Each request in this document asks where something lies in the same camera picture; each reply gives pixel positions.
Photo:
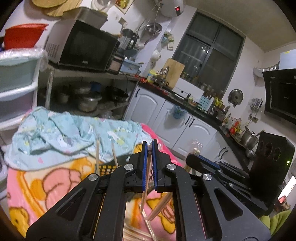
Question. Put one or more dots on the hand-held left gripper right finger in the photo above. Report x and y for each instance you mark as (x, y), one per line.
(154, 166)

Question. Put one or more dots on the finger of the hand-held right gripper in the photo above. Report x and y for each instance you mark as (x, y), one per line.
(231, 165)
(203, 165)

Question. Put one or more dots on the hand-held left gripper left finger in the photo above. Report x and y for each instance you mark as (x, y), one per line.
(144, 166)

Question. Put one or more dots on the pile of bamboo chopsticks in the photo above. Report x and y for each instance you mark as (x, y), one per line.
(161, 202)

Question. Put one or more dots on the green plastic utensil basket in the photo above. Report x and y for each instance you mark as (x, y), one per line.
(106, 169)

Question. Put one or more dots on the person's right forearm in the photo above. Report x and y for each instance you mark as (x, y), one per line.
(277, 220)

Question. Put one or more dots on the large steel stockpot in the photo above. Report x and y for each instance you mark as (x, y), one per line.
(248, 139)

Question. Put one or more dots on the group of condiment bottles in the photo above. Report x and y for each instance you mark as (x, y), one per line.
(233, 125)

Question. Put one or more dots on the black kitchen countertop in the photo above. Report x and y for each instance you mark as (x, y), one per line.
(217, 124)

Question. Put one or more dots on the white kitchen cabinets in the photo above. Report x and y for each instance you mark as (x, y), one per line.
(148, 106)

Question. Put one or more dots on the light blue knife block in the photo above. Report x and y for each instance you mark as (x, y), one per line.
(204, 102)

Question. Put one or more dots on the hanging metal pan lid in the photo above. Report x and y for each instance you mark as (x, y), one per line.
(235, 97)

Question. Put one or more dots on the black range hood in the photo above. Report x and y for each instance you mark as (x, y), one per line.
(279, 92)

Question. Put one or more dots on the black wok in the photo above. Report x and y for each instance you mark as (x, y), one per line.
(118, 95)

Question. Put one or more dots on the row of spice jars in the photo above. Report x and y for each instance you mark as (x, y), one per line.
(203, 85)

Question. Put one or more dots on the white countertop box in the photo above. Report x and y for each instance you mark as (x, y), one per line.
(187, 87)

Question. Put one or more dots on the steel cooking pot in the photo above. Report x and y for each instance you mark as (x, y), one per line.
(89, 104)

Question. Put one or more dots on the yellow bottle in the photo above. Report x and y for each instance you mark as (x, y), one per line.
(152, 76)

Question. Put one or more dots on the blue pot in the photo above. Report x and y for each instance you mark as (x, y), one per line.
(96, 87)

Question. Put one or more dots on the light blue towel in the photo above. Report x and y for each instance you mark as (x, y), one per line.
(57, 132)

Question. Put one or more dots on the wooden cutting board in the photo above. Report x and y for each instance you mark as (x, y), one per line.
(175, 71)

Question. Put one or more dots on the metal faucet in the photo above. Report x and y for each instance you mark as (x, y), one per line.
(166, 69)

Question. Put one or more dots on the small steel pot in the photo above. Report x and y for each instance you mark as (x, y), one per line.
(82, 89)

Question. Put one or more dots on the light blue dish box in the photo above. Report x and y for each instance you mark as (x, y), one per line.
(130, 67)

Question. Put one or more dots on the metal kitchen rack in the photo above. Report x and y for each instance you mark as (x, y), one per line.
(92, 75)

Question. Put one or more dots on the dark framed window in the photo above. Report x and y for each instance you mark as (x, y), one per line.
(208, 60)

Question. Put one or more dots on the white teapot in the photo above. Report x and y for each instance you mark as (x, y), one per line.
(155, 55)

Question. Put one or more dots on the pink printed blanket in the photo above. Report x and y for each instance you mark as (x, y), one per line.
(34, 185)

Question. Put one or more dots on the black blender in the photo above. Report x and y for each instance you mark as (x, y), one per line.
(127, 39)

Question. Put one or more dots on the black microwave oven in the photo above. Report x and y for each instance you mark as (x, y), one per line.
(87, 46)

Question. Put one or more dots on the hanging metal bowl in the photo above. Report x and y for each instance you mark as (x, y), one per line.
(153, 29)

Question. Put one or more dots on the white drawer unit teal drawers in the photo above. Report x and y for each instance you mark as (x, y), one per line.
(16, 74)

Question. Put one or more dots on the white water heater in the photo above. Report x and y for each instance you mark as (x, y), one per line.
(168, 8)

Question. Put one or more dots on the grey container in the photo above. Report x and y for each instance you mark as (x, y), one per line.
(90, 16)

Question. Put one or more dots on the clear dome lid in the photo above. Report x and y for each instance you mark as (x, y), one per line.
(103, 4)

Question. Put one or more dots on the round wooden board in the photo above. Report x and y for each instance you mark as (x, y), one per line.
(67, 8)

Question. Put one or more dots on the red plastic basin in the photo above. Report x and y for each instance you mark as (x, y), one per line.
(23, 37)

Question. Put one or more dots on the round bamboo tray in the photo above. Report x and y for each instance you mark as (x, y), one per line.
(46, 2)

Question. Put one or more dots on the wall-mounted utensil rack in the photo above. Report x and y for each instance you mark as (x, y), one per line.
(256, 104)

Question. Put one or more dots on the silver exhaust duct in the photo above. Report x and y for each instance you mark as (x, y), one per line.
(266, 69)

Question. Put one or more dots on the wall-mounted plastic holder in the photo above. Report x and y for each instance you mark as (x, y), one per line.
(170, 41)

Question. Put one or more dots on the fruit wall poster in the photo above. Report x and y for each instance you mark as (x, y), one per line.
(123, 2)

